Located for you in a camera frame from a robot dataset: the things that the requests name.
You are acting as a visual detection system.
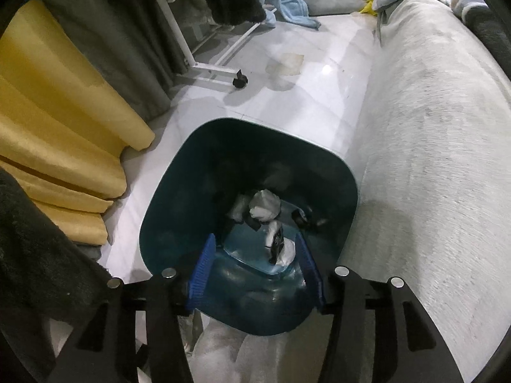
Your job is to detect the dark blue trash bin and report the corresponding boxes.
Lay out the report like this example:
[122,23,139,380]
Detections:
[140,118,358,335]

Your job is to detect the white printed plastic wrapper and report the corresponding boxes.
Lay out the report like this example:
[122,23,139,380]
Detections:
[265,221,296,268]

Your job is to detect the dark hanging clothes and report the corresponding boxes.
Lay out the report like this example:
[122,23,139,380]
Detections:
[42,0,265,121]

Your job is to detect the dark grey fleece blanket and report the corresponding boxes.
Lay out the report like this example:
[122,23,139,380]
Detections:
[463,5,511,78]

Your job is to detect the white clothes rack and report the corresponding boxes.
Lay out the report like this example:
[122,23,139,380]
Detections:
[156,0,275,89]

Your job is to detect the yellow curtain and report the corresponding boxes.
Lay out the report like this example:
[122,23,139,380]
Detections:
[1,0,155,245]

